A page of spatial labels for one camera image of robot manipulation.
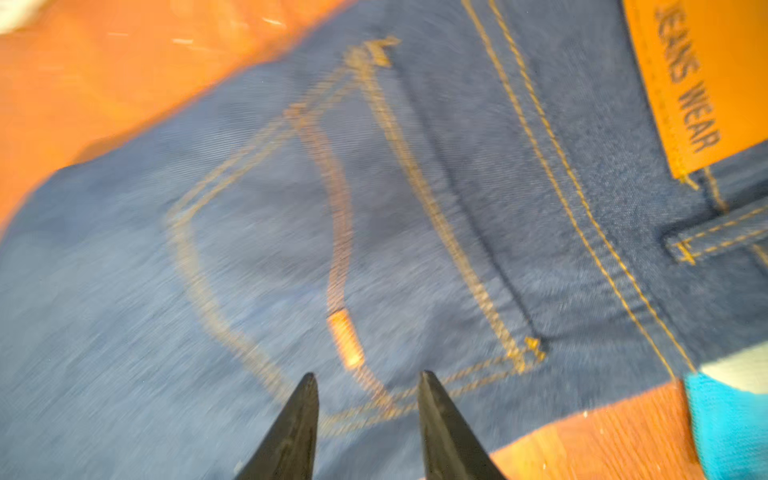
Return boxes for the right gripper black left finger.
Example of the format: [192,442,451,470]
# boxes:
[235,373,319,480]

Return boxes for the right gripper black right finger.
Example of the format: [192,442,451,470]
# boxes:
[417,370,505,480]

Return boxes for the blue denim trousers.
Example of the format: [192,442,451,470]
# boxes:
[1,1,767,479]

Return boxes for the grey blue work glove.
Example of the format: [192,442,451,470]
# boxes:
[684,343,767,479]

